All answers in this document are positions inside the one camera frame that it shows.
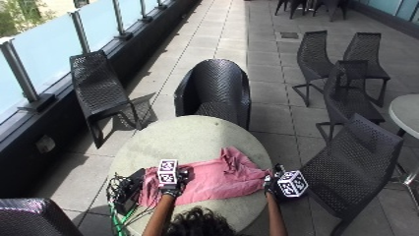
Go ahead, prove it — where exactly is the person's right hand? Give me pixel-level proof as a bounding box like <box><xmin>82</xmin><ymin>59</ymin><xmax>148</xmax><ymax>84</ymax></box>
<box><xmin>262</xmin><ymin>163</ymin><xmax>290</xmax><ymax>203</ymax></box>

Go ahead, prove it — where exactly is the person's left hand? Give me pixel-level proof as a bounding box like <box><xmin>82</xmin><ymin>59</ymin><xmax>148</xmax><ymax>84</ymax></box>
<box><xmin>157</xmin><ymin>166</ymin><xmax>191</xmax><ymax>199</ymax></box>

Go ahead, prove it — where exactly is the pink cloth garment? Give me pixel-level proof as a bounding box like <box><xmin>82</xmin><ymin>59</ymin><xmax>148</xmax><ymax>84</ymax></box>
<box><xmin>137</xmin><ymin>146</ymin><xmax>273</xmax><ymax>208</ymax></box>

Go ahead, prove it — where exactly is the left glove marker cube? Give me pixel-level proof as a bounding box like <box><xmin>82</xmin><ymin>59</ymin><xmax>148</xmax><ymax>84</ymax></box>
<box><xmin>156</xmin><ymin>158</ymin><xmax>181</xmax><ymax>186</ymax></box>

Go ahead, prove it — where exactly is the glove marker cube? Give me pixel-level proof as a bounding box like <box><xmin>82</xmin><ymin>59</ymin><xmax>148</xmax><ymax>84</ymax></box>
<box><xmin>156</xmin><ymin>158</ymin><xmax>181</xmax><ymax>186</ymax></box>
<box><xmin>277</xmin><ymin>169</ymin><xmax>310</xmax><ymax>199</ymax></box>

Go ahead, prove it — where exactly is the right glove marker cube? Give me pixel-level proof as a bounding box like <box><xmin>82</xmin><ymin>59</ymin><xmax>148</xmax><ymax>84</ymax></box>
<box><xmin>277</xmin><ymin>169</ymin><xmax>310</xmax><ymax>199</ymax></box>

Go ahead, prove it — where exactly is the round grey table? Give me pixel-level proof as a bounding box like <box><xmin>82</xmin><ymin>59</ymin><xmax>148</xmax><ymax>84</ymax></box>
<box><xmin>106</xmin><ymin>114</ymin><xmax>274</xmax><ymax>236</ymax></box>

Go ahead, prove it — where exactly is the black perforated armless chair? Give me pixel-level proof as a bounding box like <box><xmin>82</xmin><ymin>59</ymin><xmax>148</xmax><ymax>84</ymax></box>
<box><xmin>69</xmin><ymin>49</ymin><xmax>152</xmax><ymax>149</ymax></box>
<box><xmin>298</xmin><ymin>113</ymin><xmax>404</xmax><ymax>236</ymax></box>
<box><xmin>342</xmin><ymin>31</ymin><xmax>391</xmax><ymax>108</ymax></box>
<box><xmin>291</xmin><ymin>29</ymin><xmax>338</xmax><ymax>108</ymax></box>
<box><xmin>315</xmin><ymin>59</ymin><xmax>387</xmax><ymax>143</ymax></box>

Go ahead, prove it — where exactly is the black woven tub armchair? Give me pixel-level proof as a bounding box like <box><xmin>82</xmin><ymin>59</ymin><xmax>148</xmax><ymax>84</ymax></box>
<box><xmin>173</xmin><ymin>58</ymin><xmax>253</xmax><ymax>131</ymax></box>

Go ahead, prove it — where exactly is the dark woven chair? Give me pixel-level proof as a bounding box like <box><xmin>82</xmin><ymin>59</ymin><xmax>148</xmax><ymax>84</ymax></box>
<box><xmin>0</xmin><ymin>197</ymin><xmax>85</xmax><ymax>236</ymax></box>

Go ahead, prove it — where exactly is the round pale side table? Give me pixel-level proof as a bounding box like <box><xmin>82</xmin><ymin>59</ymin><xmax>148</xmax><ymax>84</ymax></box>
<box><xmin>387</xmin><ymin>93</ymin><xmax>419</xmax><ymax>141</ymax></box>

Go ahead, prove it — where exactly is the glass balcony railing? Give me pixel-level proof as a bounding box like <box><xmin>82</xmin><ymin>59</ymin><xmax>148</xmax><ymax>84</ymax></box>
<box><xmin>0</xmin><ymin>0</ymin><xmax>194</xmax><ymax>114</ymax></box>

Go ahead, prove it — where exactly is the group of dark chairs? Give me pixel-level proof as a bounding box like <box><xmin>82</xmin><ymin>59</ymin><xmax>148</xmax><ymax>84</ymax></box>
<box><xmin>274</xmin><ymin>0</ymin><xmax>351</xmax><ymax>23</ymax></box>

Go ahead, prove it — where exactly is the black cable bundle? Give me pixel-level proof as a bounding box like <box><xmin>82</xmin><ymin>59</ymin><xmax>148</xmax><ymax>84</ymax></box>
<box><xmin>105</xmin><ymin>173</ymin><xmax>132</xmax><ymax>206</ymax></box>

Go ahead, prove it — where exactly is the green cable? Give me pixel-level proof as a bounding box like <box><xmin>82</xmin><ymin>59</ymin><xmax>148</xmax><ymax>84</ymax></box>
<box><xmin>109</xmin><ymin>196</ymin><xmax>138</xmax><ymax>236</ymax></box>

